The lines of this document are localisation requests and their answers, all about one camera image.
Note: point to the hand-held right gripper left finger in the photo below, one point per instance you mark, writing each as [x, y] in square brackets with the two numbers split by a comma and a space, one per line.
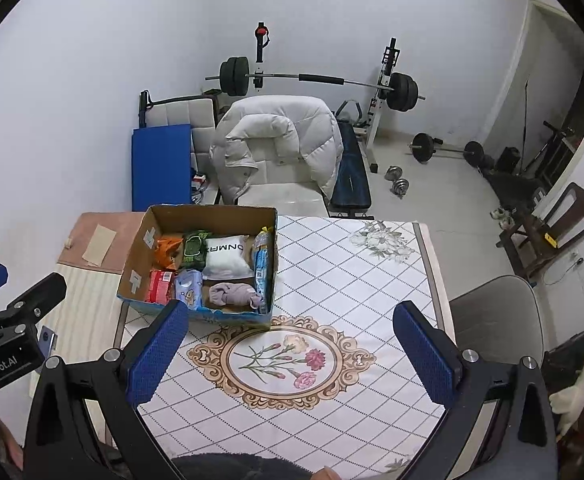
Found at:
[156, 355]

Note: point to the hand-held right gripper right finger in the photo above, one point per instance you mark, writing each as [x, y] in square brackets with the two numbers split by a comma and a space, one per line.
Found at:
[424, 355]

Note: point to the red snack packet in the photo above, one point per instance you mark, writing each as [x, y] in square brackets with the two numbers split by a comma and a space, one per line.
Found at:
[159, 286]

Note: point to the light blue tissue pack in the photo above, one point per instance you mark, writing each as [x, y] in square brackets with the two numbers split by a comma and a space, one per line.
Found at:
[187, 287]

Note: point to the cardboard box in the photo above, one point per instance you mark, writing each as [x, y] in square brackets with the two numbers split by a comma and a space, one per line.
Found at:
[139, 265]

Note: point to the purple socks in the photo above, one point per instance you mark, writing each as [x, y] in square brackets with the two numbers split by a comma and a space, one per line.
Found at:
[231, 294]

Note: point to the orange snack packet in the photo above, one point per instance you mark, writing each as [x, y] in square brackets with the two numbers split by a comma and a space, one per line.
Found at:
[166, 252]

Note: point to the green snack packet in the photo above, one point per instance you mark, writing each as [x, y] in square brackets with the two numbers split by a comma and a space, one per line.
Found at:
[194, 250]

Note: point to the white tissue pack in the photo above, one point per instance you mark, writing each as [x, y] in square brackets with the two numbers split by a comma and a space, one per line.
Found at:
[226, 257]

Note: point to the blue white long packet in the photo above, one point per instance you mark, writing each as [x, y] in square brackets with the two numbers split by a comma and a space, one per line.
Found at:
[262, 272]

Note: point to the clear plastic food bag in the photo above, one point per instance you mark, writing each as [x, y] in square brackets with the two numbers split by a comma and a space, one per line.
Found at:
[263, 241]

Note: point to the person's left forearm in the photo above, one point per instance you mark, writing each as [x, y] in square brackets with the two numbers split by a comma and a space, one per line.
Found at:
[4, 432]

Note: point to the beige striped cloth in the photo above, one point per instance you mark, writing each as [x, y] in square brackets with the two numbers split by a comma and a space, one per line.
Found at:
[86, 300]

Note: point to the blue smartphone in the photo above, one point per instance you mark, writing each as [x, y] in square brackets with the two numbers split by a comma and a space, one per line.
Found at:
[47, 340]

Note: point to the beige paper sheet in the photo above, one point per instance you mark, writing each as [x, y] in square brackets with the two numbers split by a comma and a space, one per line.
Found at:
[99, 245]

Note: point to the grey plastic chair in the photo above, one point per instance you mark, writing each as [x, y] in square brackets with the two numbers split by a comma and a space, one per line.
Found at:
[497, 310]

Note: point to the pink brown board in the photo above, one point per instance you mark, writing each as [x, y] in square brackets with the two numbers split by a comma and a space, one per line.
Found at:
[126, 230]

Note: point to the floral checked tablecloth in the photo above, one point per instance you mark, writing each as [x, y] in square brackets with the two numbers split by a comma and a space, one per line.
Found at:
[322, 270]

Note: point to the person's dark fleece clothing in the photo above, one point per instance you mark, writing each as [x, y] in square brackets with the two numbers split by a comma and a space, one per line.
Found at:
[247, 470]

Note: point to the white plush goose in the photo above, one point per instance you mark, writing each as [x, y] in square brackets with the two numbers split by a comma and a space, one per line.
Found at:
[572, 395]

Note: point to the light green shoe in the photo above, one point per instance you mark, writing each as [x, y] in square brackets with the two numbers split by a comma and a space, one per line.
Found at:
[497, 213]
[506, 219]

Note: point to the chrome dumbbell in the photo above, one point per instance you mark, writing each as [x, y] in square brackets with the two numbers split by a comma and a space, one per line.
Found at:
[393, 172]
[400, 187]

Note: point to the small yellow item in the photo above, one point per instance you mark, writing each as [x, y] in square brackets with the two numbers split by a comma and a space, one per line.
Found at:
[550, 238]

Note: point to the blue folded mat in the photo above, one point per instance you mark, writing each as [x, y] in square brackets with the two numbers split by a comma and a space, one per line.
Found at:
[161, 167]

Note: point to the red white box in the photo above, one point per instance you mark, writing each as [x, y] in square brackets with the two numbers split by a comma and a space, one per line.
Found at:
[200, 182]

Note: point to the black floor mat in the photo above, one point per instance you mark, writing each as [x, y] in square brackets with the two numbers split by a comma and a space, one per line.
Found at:
[512, 187]

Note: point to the black weight bench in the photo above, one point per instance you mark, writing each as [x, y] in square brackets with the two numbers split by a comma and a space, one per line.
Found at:
[352, 175]

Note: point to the white leather chair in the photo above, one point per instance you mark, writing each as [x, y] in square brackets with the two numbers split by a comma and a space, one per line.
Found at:
[282, 197]

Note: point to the dark wooden chair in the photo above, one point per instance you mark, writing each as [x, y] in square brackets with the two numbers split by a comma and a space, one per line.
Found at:
[572, 210]

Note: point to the short barbell with black plates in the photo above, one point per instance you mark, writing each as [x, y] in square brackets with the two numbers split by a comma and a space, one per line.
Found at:
[422, 147]

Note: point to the white padded panel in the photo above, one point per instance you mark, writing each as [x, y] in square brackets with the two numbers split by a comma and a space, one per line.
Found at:
[181, 110]

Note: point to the black metal stand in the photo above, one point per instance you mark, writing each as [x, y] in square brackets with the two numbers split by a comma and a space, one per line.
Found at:
[547, 150]

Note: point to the white puffer jacket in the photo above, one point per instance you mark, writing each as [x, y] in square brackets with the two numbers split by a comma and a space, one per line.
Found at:
[302, 135]

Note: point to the thin black pole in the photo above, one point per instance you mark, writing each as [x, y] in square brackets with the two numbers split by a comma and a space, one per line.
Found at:
[526, 120]

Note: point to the white barbell rack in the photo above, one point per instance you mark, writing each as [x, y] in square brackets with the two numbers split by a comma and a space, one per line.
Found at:
[387, 65]

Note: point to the long barbell with black plates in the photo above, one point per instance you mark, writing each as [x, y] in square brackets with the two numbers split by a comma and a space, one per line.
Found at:
[282, 76]

